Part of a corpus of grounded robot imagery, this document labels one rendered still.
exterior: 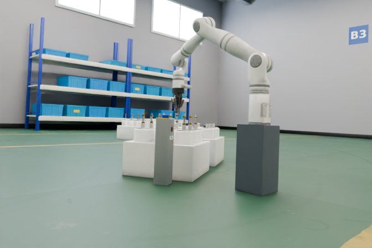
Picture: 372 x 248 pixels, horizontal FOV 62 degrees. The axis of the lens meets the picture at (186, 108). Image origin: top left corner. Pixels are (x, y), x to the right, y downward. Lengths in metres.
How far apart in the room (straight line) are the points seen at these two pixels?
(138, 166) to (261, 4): 8.20
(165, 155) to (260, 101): 0.50
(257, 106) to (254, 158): 0.23
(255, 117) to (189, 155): 0.39
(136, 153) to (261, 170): 0.66
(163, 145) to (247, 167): 0.40
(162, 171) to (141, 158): 0.21
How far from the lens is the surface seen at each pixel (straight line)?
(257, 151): 1.39
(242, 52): 1.55
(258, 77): 1.43
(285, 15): 8.99
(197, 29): 1.69
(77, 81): 6.18
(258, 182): 1.40
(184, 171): 1.59
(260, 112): 1.42
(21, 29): 6.70
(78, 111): 6.13
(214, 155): 2.10
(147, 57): 7.98
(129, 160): 1.69
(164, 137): 1.46
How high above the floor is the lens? 0.32
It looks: 2 degrees up
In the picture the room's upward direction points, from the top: 2 degrees clockwise
